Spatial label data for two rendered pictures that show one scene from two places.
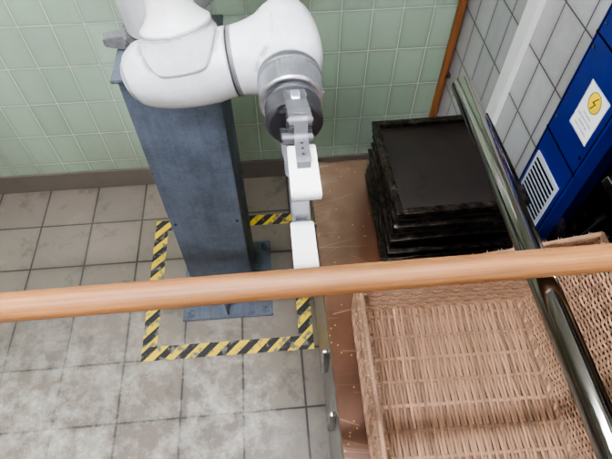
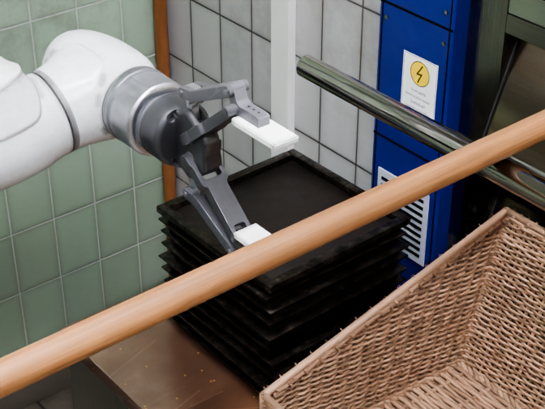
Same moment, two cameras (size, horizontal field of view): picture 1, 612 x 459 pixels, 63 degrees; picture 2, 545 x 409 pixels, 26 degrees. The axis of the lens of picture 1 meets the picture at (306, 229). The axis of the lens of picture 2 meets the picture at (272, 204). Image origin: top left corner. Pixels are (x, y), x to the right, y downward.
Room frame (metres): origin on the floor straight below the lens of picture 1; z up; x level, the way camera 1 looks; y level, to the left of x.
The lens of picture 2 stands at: (-0.51, 0.55, 1.82)
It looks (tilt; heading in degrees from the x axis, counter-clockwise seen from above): 33 degrees down; 326
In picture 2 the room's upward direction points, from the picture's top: straight up
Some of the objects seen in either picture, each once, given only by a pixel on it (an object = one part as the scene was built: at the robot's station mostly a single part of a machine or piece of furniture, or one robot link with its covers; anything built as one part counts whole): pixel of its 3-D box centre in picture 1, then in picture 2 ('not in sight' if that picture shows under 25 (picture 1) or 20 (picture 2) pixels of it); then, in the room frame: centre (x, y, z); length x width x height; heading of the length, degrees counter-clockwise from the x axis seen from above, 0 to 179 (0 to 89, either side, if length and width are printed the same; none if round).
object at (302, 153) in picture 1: (301, 139); (247, 103); (0.37, 0.00, 1.28); 0.05 x 0.01 x 0.03; 5
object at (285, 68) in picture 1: (290, 92); (151, 113); (0.55, 0.02, 1.19); 0.09 x 0.06 x 0.09; 95
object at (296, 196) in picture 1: (303, 171); (264, 130); (0.34, 0.00, 1.26); 0.07 x 0.03 x 0.01; 5
